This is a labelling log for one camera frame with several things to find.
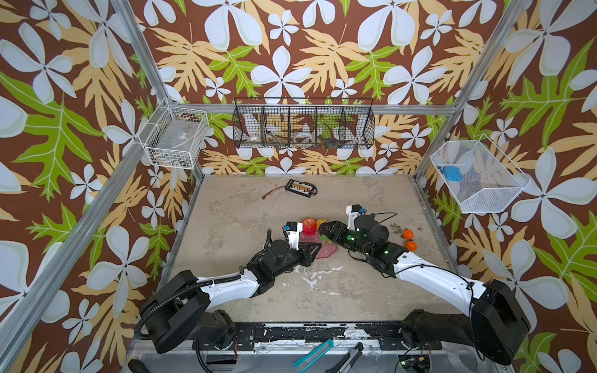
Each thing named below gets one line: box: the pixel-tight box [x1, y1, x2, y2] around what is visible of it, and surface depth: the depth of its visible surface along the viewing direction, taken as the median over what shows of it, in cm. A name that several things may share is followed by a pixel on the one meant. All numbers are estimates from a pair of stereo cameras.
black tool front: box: [326, 341, 364, 373], surface depth 71 cm
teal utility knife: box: [293, 339, 335, 373], surface depth 72 cm
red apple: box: [302, 217, 318, 238], surface depth 95 cm
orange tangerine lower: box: [404, 240, 418, 252], surface depth 95 cm
